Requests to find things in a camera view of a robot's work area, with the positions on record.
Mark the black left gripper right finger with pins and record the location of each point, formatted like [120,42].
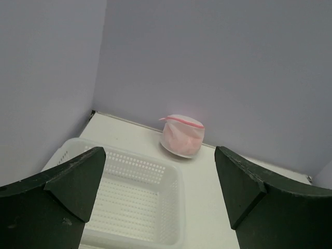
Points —
[269,210]

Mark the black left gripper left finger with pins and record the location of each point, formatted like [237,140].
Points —
[50,209]

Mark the white mesh laundry bag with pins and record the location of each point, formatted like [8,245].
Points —
[182,135]

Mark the white perforated plastic basket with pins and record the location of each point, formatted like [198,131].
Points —
[140,204]

